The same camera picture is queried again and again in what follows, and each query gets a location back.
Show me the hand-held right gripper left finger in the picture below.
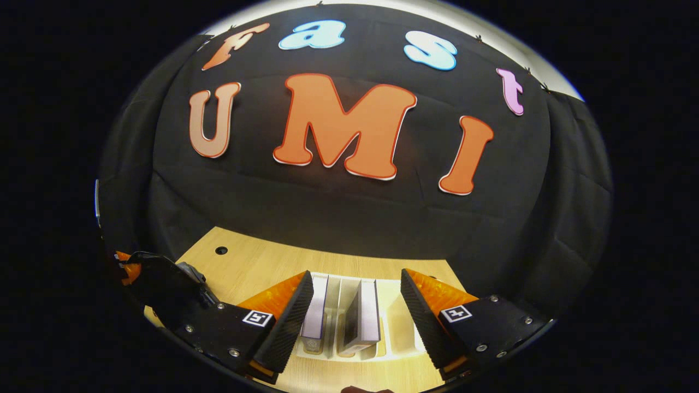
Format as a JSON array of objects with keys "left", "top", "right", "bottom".
[{"left": 174, "top": 270, "right": 315, "bottom": 385}]

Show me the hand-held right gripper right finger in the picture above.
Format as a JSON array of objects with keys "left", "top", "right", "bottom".
[{"left": 400, "top": 267, "right": 554, "bottom": 383}]

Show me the white bookshelf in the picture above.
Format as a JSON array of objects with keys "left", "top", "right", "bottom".
[{"left": 295, "top": 271, "right": 432, "bottom": 364}]

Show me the blue cover book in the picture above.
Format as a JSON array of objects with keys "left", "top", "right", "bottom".
[{"left": 300, "top": 276, "right": 329, "bottom": 355}]

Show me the grey schoolbag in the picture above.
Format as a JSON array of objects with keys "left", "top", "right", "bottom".
[{"left": 128, "top": 251, "right": 219, "bottom": 324}]

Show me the white portrait cover book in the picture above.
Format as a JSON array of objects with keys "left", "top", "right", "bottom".
[{"left": 336, "top": 279, "right": 382, "bottom": 358}]

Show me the black backdrop cloth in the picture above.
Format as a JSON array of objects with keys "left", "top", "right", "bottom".
[{"left": 98, "top": 4, "right": 612, "bottom": 328}]

